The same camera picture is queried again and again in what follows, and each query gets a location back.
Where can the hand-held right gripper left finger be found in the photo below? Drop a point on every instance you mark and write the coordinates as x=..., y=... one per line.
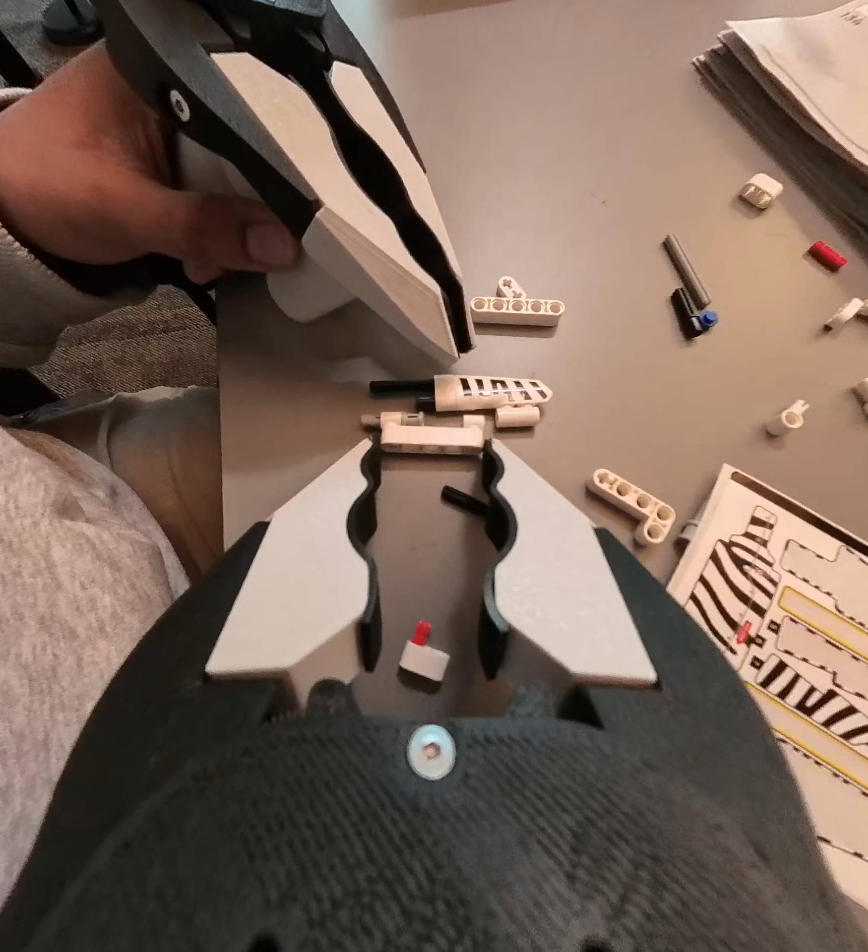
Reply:
x=292, y=595

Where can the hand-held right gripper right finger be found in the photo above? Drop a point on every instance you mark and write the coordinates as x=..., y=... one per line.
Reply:
x=568, y=602

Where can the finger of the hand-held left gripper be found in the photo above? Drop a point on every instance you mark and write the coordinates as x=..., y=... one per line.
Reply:
x=292, y=126
x=397, y=156

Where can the red lego pin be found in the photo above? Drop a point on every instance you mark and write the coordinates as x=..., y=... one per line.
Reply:
x=423, y=632
x=827, y=254

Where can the short white lego connector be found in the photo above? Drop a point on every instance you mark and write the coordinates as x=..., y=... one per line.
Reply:
x=424, y=662

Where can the white lego tube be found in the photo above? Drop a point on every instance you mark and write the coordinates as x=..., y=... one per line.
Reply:
x=517, y=417

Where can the light grey lego axle pin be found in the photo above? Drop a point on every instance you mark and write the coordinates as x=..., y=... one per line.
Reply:
x=400, y=419

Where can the striped lego piece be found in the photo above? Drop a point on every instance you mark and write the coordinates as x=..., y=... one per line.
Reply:
x=493, y=388

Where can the black lego rod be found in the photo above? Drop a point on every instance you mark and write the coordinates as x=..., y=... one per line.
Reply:
x=397, y=385

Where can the white lego L-beam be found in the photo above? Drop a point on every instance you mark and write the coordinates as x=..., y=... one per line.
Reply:
x=631, y=498

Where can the light grey lego piece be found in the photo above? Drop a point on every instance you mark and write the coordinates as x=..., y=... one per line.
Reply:
x=688, y=529

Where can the small white lego liftarm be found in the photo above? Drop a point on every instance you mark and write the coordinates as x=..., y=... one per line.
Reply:
x=510, y=286

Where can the white straight lego beam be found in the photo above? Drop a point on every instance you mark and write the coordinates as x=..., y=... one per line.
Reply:
x=516, y=310

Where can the small white lego piece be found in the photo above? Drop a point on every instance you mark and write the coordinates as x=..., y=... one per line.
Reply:
x=760, y=191

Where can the small white lego connector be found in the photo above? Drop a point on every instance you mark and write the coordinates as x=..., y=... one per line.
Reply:
x=843, y=314

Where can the lego instruction booklet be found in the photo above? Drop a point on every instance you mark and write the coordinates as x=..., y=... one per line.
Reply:
x=836, y=89

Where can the person's left hand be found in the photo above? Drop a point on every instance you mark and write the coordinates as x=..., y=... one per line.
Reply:
x=84, y=171

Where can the person's grey sweatshirt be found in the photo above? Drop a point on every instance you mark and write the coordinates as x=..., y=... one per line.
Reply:
x=47, y=595

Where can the zebra sticker sheet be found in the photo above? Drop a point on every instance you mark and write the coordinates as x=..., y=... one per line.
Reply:
x=813, y=632

